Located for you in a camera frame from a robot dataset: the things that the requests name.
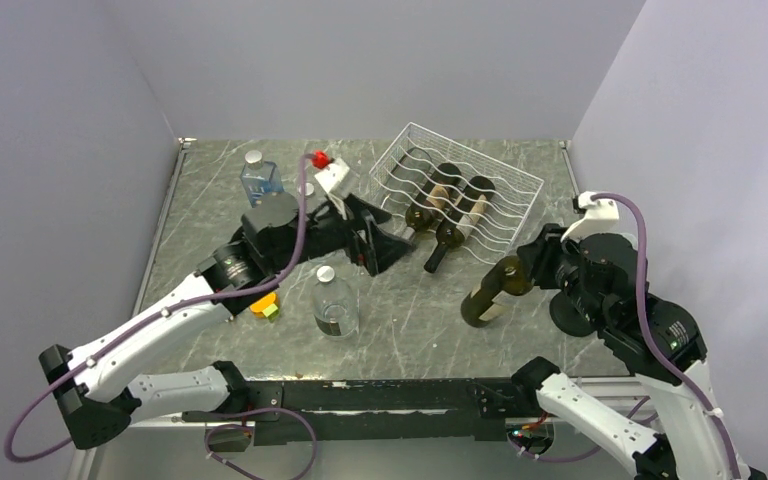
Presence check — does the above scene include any orange green toy block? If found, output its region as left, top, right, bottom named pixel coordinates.
left=249, top=292, right=281, bottom=323

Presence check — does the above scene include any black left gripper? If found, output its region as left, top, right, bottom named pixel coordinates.
left=270, top=190, right=417, bottom=274

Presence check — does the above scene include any green labelled wine bottle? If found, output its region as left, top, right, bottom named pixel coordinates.
left=460, top=255, right=533, bottom=328

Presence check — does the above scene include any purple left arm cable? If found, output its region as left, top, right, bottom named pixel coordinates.
left=2, top=150, right=331, bottom=480

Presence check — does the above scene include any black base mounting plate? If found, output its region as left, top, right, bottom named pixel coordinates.
left=180, top=377, right=577, bottom=446

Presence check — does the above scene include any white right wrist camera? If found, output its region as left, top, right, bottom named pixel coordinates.
left=561, top=191, right=620, bottom=242

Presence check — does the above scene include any small clear silver-cap bottle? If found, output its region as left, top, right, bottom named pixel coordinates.
left=296, top=182, right=316, bottom=201

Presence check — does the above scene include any blue water bottle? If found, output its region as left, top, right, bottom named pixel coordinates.
left=240, top=150, right=284, bottom=207

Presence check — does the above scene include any dark olive wine bottle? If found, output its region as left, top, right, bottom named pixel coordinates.
left=405, top=162, right=461, bottom=232

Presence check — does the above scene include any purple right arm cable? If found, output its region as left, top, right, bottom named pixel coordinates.
left=506, top=192, right=743, bottom=480

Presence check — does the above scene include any clear silver cap bottle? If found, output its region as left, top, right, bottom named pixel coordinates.
left=311, top=265, right=360, bottom=339

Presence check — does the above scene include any black microphone stand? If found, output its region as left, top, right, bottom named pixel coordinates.
left=549, top=292, right=600, bottom=337

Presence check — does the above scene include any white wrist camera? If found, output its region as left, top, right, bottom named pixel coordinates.
left=314, top=158, right=359, bottom=220
left=561, top=191, right=620, bottom=242

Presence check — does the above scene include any white wire wine rack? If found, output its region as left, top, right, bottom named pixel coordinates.
left=363, top=122, right=544, bottom=265

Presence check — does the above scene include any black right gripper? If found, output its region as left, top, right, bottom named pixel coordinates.
left=515, top=220, right=606, bottom=327

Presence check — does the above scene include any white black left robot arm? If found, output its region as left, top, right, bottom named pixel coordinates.
left=39, top=193, right=412, bottom=450

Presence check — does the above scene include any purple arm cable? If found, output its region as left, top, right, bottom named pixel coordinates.
left=506, top=192, right=743, bottom=480
left=2, top=150, right=331, bottom=480

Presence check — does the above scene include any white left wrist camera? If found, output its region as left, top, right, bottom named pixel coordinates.
left=314, top=158, right=359, bottom=220

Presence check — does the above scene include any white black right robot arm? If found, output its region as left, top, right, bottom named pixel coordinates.
left=511, top=224, right=766, bottom=479

